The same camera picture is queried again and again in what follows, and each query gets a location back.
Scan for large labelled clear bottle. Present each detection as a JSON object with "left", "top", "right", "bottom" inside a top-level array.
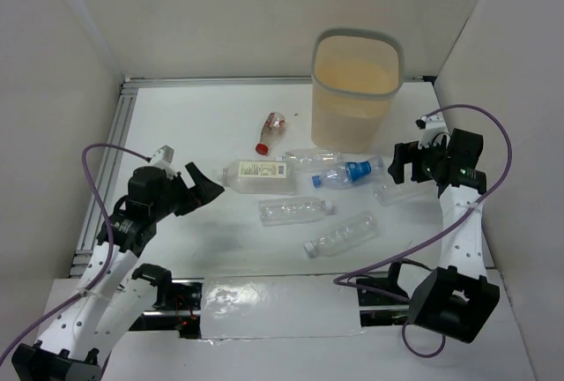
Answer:
[{"left": 217, "top": 160, "right": 297, "bottom": 195}]

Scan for clear bottle white cap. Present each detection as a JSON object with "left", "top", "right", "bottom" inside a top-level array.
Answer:
[
  {"left": 303, "top": 212, "right": 379, "bottom": 258},
  {"left": 258, "top": 197, "right": 335, "bottom": 227}
]

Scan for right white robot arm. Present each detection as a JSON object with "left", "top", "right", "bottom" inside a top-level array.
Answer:
[{"left": 384, "top": 128, "right": 500, "bottom": 343}]

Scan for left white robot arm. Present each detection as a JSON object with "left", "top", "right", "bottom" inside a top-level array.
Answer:
[{"left": 11, "top": 163, "right": 224, "bottom": 380}]

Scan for beige mesh waste bin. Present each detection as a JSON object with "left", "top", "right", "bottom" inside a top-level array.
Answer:
[{"left": 311, "top": 27, "right": 404, "bottom": 153}]

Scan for clear bottle near bin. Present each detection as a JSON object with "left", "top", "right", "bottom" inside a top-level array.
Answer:
[{"left": 275, "top": 147, "right": 342, "bottom": 173}]

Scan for capless clear bottle right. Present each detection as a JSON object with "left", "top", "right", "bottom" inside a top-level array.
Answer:
[{"left": 373, "top": 182, "right": 434, "bottom": 206}]

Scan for blue-labelled blue-capped bottle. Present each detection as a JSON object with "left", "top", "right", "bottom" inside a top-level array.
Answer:
[{"left": 312, "top": 155, "right": 386, "bottom": 190}]

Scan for clear bottle front white cap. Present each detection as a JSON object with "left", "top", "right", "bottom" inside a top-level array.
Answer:
[{"left": 303, "top": 212, "right": 379, "bottom": 258}]

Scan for small red-capped bottle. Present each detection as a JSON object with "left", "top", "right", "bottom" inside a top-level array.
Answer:
[{"left": 255, "top": 112, "right": 286, "bottom": 155}]

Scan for glossy white tape sheet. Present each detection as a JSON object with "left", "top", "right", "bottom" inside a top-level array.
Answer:
[{"left": 200, "top": 275, "right": 363, "bottom": 340}]

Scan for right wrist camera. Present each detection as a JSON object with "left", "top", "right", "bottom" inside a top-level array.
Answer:
[{"left": 415, "top": 115, "right": 447, "bottom": 149}]

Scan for aluminium frame rail left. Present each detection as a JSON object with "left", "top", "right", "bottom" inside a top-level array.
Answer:
[{"left": 68, "top": 82, "right": 137, "bottom": 279}]

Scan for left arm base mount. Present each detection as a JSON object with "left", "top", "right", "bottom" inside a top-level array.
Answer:
[{"left": 130, "top": 279, "right": 203, "bottom": 340}]

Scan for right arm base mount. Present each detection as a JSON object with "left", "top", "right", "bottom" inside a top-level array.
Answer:
[{"left": 352, "top": 275, "right": 408, "bottom": 327}]

